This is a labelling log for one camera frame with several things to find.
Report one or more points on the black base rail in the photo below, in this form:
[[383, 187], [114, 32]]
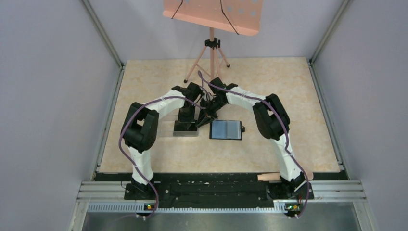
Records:
[[218, 192]]

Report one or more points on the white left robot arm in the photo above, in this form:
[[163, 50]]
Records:
[[139, 131]]

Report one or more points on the black leather card holder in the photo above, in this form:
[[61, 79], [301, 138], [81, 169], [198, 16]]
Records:
[[226, 130]]

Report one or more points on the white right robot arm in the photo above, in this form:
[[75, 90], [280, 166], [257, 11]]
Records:
[[272, 122]]

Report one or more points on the clear acrylic tray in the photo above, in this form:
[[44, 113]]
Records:
[[172, 125]]

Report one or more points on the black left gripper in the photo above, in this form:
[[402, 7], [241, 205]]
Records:
[[190, 119]]

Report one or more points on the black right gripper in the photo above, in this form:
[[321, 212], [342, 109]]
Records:
[[203, 119]]

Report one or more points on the pink music stand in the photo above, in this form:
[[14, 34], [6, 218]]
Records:
[[241, 17]]

